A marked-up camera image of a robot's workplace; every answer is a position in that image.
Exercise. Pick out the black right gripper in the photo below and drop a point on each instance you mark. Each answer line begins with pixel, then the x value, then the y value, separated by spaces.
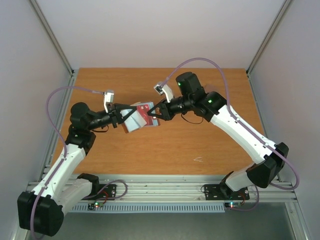
pixel 165 110

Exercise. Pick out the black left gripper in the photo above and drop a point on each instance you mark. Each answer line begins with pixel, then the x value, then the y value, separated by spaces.
pixel 116 116

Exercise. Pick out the red credit card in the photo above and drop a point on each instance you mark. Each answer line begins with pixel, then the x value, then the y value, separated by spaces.
pixel 143 111

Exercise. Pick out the brown leather card holder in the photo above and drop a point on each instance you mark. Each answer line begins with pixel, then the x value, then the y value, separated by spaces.
pixel 140 118

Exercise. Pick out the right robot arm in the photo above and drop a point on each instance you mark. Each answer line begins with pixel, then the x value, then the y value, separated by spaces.
pixel 267 156

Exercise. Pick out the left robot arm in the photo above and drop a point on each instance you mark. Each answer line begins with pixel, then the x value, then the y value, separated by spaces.
pixel 43 209

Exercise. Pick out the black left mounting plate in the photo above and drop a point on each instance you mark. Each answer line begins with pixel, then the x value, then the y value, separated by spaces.
pixel 107 192

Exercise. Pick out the black mounting plate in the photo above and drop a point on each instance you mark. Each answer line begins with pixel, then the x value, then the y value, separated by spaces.
pixel 107 192
pixel 214 192

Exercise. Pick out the left controller board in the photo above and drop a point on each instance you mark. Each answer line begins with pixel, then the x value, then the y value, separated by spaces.
pixel 95 206

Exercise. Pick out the controller board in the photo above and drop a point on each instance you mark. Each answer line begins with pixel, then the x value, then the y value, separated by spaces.
pixel 95 206
pixel 233 205

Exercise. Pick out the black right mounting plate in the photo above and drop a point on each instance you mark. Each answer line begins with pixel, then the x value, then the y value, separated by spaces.
pixel 214 192

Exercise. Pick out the right controller board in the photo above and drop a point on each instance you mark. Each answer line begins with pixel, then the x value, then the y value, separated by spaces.
pixel 233 205

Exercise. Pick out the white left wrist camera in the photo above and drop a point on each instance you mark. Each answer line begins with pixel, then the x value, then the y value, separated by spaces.
pixel 108 98

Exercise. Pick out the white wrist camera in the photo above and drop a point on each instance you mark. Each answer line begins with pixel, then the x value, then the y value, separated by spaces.
pixel 108 98
pixel 164 89

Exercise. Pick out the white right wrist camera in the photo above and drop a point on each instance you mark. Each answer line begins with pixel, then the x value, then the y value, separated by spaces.
pixel 164 89

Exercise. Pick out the aluminium frame post left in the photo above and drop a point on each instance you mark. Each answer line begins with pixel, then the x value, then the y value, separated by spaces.
pixel 47 28

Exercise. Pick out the aluminium frame post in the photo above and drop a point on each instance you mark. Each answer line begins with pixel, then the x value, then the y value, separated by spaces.
pixel 47 28
pixel 285 6

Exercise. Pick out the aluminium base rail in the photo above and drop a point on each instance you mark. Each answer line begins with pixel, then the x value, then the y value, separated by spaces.
pixel 143 188

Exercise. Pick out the grey slotted cable duct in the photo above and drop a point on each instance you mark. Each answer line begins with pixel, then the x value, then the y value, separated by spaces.
pixel 139 208

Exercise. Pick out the aluminium frame post right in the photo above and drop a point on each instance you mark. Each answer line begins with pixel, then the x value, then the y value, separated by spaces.
pixel 285 6

